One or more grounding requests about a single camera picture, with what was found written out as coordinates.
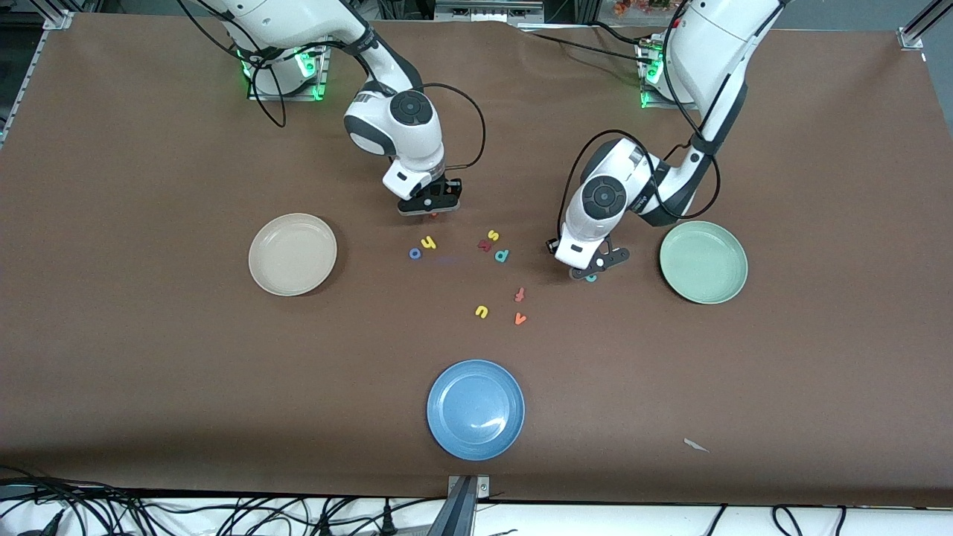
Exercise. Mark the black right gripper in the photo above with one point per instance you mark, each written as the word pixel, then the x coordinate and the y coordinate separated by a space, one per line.
pixel 449 187

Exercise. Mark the aluminium frame profile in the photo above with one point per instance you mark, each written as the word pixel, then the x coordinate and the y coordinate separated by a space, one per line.
pixel 919 26
pixel 58 16

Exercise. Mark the blue plate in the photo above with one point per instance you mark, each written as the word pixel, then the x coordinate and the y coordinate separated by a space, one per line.
pixel 476 410

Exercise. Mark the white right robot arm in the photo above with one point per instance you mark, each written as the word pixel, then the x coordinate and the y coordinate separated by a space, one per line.
pixel 421 145

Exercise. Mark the yellow letter h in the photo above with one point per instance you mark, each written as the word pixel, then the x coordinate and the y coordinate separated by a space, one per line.
pixel 428 243

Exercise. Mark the aluminium frame rail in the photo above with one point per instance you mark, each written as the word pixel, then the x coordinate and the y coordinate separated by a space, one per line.
pixel 18 82

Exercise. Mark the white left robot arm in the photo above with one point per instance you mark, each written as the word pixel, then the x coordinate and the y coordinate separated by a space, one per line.
pixel 707 45

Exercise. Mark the brown table cover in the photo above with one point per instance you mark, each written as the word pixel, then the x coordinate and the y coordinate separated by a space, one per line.
pixel 149 372

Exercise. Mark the green plate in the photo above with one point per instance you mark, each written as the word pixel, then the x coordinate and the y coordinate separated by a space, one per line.
pixel 703 262

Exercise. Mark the beige plate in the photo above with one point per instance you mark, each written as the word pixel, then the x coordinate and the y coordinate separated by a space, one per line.
pixel 292 254

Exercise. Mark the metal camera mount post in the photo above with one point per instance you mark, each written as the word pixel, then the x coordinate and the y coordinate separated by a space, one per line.
pixel 461 514

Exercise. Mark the orange patterned object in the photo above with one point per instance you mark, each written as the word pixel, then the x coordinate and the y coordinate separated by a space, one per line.
pixel 640 6

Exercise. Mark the white paper scrap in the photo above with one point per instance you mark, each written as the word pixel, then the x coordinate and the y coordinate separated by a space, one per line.
pixel 696 445

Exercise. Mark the grey power strip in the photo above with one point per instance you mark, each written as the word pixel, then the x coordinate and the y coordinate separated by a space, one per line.
pixel 484 9

